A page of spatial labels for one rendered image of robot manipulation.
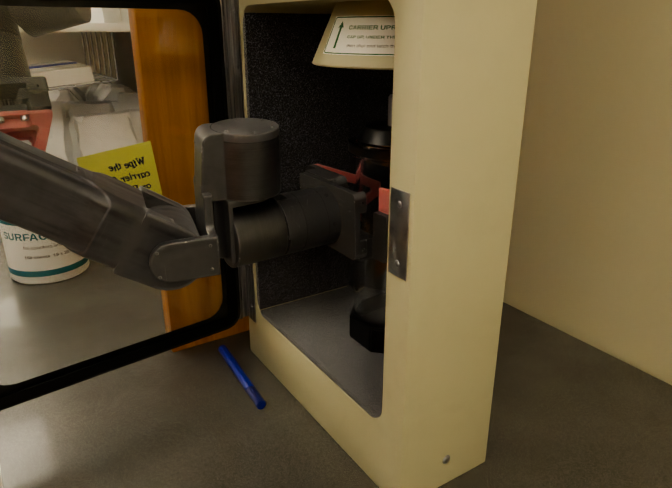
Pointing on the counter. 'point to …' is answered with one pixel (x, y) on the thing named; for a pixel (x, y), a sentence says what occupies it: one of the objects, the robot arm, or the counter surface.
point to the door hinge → (236, 116)
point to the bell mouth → (358, 36)
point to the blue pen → (242, 377)
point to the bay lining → (306, 132)
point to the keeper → (399, 224)
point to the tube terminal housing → (429, 224)
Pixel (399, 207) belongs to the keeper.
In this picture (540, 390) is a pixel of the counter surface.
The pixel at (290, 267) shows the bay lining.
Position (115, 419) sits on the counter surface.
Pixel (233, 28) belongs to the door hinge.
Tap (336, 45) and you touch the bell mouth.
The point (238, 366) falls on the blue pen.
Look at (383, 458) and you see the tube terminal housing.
